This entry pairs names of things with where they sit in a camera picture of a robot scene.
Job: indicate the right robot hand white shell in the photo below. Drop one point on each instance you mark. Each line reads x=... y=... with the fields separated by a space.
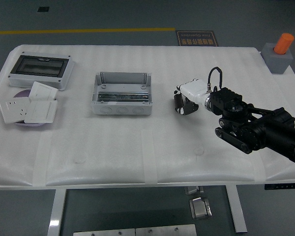
x=194 y=89

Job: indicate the dark cylindrical battery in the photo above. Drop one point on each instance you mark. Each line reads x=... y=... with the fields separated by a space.
x=178 y=100

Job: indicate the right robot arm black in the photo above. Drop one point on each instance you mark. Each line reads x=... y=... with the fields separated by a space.
x=273 y=125

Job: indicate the open grey junction box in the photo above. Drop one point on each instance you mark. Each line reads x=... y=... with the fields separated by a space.
x=123 y=81

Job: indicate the grey distribution box dark window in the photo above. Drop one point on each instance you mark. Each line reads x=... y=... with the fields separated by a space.
x=39 y=65

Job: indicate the dark floor sign orange text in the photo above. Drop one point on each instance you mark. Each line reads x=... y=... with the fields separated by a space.
x=196 y=38

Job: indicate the grey block holder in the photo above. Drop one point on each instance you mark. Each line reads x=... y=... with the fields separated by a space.
x=277 y=62

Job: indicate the white foam mat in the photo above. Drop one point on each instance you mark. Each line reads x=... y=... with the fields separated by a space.
x=113 y=147

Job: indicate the orange cylinder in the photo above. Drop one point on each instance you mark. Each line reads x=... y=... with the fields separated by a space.
x=284 y=43

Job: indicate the white tape strip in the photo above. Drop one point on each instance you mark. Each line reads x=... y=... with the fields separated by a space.
x=259 y=169
x=40 y=162

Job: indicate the large metal floor socket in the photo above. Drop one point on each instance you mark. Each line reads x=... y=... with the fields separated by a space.
x=200 y=209

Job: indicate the yellow floor tape line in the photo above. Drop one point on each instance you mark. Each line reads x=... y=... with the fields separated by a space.
x=88 y=30

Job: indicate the white table leg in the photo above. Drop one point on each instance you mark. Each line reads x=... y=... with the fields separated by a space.
x=237 y=211
x=56 y=214

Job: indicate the black table control panel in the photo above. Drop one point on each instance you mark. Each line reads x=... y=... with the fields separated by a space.
x=282 y=186

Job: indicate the purple plate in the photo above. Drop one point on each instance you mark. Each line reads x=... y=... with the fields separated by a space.
x=23 y=94

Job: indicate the dark floor hatch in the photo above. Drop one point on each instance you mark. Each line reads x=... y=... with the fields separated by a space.
x=43 y=9

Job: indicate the small metal floor bracket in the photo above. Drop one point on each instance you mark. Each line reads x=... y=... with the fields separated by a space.
x=191 y=190

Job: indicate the grey metal base plate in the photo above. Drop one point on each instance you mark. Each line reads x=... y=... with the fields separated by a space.
x=162 y=231
x=103 y=233

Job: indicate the white wall switch panel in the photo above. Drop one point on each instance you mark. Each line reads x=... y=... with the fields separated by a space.
x=40 y=111
x=43 y=91

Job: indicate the white wall socket panel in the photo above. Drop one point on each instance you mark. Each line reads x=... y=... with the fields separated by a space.
x=13 y=109

